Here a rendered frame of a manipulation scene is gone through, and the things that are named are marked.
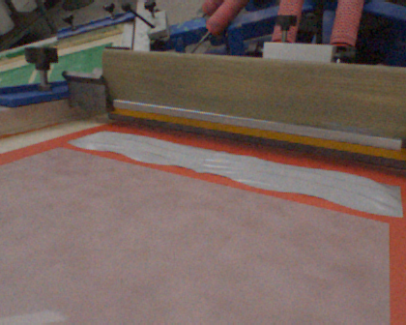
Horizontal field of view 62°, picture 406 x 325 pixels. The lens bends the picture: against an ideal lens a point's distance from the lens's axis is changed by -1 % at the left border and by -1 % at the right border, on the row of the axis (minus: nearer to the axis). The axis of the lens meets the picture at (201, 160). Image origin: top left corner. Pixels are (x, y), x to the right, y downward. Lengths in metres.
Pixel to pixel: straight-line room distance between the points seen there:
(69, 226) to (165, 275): 0.08
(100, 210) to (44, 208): 0.04
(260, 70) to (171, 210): 0.20
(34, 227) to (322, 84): 0.29
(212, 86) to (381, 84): 0.18
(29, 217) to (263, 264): 0.16
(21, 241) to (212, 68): 0.27
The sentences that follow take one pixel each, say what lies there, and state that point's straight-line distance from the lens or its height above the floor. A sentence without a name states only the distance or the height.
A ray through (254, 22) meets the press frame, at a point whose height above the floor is 1.01.
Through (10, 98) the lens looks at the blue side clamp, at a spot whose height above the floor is 1.31.
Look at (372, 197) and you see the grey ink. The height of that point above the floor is 1.26.
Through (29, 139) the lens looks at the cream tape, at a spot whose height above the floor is 1.28.
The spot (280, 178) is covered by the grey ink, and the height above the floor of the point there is 1.27.
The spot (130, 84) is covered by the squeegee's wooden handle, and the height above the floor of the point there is 1.27.
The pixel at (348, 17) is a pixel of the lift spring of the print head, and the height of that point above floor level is 1.14.
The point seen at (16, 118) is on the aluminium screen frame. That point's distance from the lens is 0.49.
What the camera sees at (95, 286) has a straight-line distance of 0.20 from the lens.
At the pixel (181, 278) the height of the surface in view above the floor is 1.34.
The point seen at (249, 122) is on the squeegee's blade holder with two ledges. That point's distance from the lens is 0.39.
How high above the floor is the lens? 1.52
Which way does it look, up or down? 47 degrees down
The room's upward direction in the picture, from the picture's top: 18 degrees counter-clockwise
